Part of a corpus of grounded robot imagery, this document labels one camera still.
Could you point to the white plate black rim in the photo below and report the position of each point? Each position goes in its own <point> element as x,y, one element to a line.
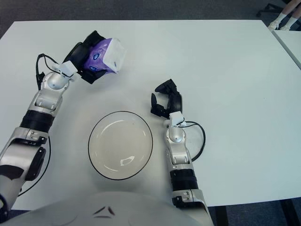
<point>121,144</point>

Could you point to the person leg white sock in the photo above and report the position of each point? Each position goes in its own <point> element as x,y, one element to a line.
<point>291,21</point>
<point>281,16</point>

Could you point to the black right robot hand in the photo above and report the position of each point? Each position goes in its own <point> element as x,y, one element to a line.
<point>176,100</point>

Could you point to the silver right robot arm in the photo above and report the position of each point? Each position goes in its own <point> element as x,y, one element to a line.
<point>178,146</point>

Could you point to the black office chair base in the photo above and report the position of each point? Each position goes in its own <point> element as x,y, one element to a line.
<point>270,7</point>

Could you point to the purple tissue paper pack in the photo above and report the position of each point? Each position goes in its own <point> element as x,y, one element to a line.
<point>113,54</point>

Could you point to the white side table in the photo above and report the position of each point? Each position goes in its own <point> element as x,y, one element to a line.
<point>291,41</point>

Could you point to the grey robot torso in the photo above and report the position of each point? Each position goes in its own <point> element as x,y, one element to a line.
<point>113,208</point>

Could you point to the dark table leg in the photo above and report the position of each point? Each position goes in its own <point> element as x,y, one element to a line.
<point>222,216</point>
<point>288,214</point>

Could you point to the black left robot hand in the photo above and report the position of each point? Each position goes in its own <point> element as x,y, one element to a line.
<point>78,53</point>

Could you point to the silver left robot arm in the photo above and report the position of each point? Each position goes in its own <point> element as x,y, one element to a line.
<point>44,101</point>

